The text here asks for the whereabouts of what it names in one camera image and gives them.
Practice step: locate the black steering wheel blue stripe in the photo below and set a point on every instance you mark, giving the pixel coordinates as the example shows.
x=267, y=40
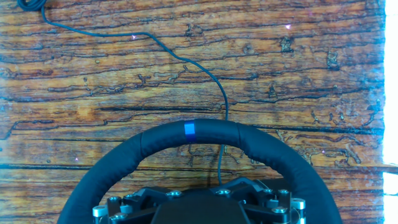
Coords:
x=214, y=130

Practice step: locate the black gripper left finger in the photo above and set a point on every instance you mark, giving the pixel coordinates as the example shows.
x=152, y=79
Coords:
x=133, y=205

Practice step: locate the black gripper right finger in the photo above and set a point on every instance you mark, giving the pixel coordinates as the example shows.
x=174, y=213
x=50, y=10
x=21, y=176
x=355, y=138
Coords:
x=270, y=208

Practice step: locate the wood pattern table mat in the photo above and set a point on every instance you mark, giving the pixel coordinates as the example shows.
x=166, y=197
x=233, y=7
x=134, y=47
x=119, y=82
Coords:
x=280, y=77

